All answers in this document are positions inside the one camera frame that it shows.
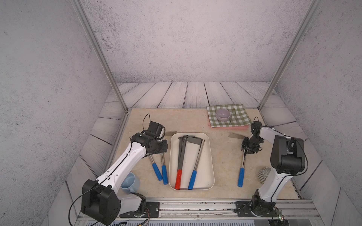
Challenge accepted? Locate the pink tray under cloth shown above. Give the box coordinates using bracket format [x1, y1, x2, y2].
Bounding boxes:
[208, 122, 249, 131]

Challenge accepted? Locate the aluminium front rail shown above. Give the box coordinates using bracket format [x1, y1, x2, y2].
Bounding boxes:
[74, 199, 326, 226]

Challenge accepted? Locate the right aluminium frame post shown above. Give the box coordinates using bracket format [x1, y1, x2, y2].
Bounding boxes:
[258, 0, 322, 111]

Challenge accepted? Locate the left aluminium frame post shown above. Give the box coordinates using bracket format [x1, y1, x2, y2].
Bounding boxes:
[71, 0, 128, 112]

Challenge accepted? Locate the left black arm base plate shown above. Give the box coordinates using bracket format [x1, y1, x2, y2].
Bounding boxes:
[119, 201, 160, 218]

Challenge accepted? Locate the light blue plastic cup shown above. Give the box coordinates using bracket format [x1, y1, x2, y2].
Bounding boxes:
[121, 172, 140, 194]

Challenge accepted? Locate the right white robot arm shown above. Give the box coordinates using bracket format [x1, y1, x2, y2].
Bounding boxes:
[238, 121, 307, 216]

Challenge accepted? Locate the aluminium frame post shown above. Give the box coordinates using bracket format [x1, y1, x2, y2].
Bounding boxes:
[71, 0, 128, 112]
[258, 0, 322, 111]

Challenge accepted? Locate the grey ribbed ceramic cup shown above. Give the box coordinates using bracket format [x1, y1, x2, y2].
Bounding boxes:
[257, 167, 272, 184]

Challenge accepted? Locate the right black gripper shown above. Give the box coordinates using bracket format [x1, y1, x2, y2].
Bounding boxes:
[241, 137, 263, 154]

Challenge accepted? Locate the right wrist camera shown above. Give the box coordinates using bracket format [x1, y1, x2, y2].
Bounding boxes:
[250, 121, 263, 134]

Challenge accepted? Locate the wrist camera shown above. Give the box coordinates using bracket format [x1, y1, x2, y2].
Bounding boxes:
[145, 121, 166, 140]
[250, 121, 263, 134]

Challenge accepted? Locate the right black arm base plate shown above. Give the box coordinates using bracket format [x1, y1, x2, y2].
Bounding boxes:
[233, 201, 278, 218]

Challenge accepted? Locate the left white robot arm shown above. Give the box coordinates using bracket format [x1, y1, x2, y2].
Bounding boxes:
[79, 133, 168, 226]

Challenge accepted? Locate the white rectangular storage tray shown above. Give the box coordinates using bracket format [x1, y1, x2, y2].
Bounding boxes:
[168, 132, 215, 191]

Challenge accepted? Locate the small lilac bowl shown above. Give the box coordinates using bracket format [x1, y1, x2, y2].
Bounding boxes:
[216, 108, 232, 121]

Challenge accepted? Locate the green checkered cloth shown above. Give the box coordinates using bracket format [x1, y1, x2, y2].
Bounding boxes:
[206, 104, 252, 129]

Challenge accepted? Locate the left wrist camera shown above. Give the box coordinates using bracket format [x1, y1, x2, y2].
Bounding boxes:
[145, 121, 166, 140]

